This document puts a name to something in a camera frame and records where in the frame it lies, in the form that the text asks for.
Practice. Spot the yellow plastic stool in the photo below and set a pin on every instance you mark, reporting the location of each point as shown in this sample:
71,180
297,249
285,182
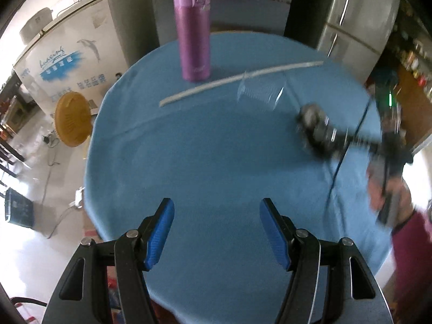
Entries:
72,118

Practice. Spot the long white strip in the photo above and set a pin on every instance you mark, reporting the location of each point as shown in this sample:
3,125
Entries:
202,87

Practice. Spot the purple thermos bottle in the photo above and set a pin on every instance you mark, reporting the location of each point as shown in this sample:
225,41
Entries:
194,33

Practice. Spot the clear plastic cup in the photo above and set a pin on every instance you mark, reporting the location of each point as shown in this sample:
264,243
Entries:
260,91

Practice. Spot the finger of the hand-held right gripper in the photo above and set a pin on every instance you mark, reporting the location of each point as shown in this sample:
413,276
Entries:
357,140

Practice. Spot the dark wooden chair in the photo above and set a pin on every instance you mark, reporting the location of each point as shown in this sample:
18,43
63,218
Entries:
10,152

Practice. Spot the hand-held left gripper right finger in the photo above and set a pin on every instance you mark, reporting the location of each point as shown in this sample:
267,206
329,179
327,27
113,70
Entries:
275,233

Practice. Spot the cluttered wooden shelf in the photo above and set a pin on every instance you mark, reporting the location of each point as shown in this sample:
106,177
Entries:
418,84

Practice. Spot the black plastic bag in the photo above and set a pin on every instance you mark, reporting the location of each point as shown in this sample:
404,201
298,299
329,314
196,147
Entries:
312,118

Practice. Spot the person's right forearm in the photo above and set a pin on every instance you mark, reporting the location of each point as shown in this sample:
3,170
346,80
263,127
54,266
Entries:
415,260

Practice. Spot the person's right hand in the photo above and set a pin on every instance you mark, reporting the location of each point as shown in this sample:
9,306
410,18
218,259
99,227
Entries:
403,199

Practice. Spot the silver refrigerator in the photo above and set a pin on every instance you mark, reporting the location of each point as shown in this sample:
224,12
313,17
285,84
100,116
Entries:
357,23

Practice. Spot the white chest freezer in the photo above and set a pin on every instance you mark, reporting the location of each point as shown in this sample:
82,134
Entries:
67,57

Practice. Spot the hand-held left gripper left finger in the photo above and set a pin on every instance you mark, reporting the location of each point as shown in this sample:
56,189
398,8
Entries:
160,233

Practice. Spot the white power strip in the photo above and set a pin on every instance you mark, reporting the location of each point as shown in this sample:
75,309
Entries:
77,199

